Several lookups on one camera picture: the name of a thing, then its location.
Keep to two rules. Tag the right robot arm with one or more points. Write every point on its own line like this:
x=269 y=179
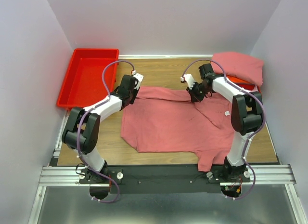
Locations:
x=247 y=118

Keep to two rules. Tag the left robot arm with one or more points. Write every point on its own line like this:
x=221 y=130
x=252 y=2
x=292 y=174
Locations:
x=82 y=129

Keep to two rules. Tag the pink t-shirt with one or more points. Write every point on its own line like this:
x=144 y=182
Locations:
x=165 y=120

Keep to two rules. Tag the red plastic bin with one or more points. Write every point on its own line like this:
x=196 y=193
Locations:
x=83 y=85

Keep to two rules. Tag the folded pink shirt on stack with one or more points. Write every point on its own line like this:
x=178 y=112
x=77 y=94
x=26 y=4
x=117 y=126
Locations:
x=242 y=66

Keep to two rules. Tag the folded bottom red shirt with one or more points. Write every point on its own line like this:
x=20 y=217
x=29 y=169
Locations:
x=250 y=87

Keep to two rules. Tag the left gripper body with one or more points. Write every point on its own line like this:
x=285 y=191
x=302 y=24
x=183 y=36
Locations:
x=133 y=95

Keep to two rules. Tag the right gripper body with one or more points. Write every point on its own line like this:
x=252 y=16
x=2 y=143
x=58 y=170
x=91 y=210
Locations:
x=198 y=91

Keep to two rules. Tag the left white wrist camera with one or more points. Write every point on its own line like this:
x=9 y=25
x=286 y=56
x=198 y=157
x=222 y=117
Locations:
x=138 y=79

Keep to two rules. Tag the folded orange shirt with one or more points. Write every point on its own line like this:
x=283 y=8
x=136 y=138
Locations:
x=238 y=81

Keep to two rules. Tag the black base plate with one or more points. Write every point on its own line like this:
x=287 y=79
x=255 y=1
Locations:
x=162 y=179

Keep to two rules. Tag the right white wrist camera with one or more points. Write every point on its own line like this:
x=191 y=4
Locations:
x=189 y=80

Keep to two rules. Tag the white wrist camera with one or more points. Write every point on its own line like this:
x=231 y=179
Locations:
x=189 y=80
x=138 y=79

